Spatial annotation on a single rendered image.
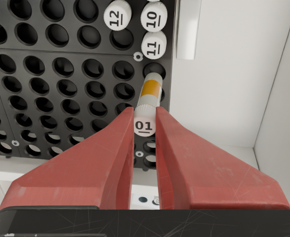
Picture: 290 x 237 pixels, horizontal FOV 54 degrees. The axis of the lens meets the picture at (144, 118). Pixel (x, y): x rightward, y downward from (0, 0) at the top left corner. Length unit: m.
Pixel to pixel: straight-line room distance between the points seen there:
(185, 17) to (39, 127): 0.13
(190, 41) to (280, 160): 0.11
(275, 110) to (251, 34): 0.06
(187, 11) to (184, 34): 0.02
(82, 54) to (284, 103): 0.14
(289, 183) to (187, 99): 0.10
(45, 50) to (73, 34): 0.02
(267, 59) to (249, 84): 0.02
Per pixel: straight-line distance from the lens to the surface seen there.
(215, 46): 0.23
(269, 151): 0.25
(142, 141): 0.20
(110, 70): 0.17
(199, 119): 0.26
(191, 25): 0.21
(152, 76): 0.16
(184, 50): 0.21
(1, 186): 0.48
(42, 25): 0.17
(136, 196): 0.40
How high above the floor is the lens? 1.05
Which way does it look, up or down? 53 degrees down
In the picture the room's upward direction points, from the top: 168 degrees counter-clockwise
